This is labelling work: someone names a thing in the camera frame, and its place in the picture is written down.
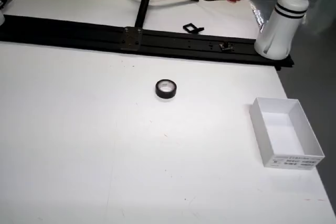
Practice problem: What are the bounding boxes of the black electrical tape roll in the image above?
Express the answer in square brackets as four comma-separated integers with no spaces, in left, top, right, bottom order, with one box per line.
[155,79,177,101]

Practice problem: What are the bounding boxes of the small black bracket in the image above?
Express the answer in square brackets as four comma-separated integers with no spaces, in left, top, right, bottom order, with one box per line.
[183,23,205,35]

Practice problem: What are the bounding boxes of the black aluminium rail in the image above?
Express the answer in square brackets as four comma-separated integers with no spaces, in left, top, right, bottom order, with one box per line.
[0,14,295,72]

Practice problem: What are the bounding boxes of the white cardboard bin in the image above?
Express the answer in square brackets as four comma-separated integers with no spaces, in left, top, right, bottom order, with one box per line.
[249,97,326,168]

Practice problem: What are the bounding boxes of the black tripod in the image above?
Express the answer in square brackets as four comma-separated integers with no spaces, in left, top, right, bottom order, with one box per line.
[114,0,200,29]

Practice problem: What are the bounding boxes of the black rail mounting plate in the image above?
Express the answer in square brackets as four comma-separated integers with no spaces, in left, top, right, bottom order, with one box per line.
[120,26,144,51]

